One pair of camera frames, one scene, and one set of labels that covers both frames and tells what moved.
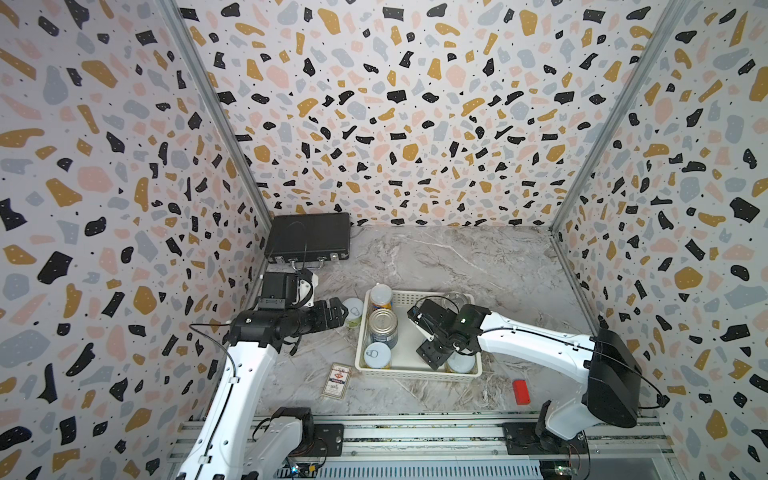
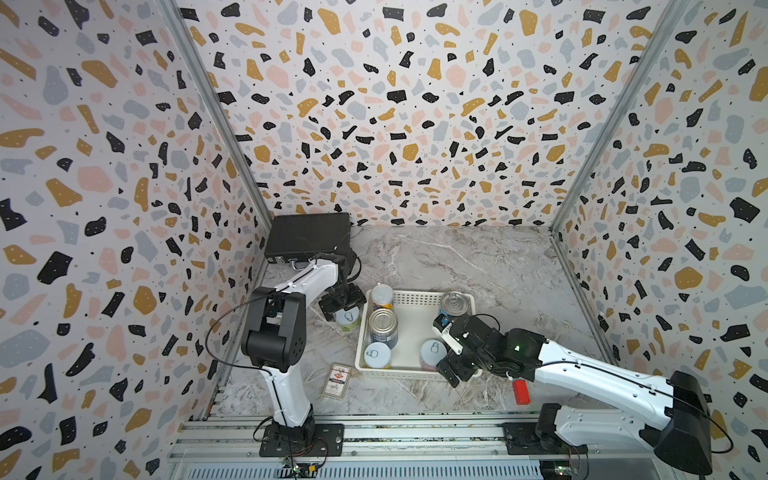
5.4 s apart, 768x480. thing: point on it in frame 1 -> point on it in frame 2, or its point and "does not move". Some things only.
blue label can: (383, 327) does not move
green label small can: (355, 310) does not move
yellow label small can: (377, 355) does not move
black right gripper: (424, 353) -> (458, 374)
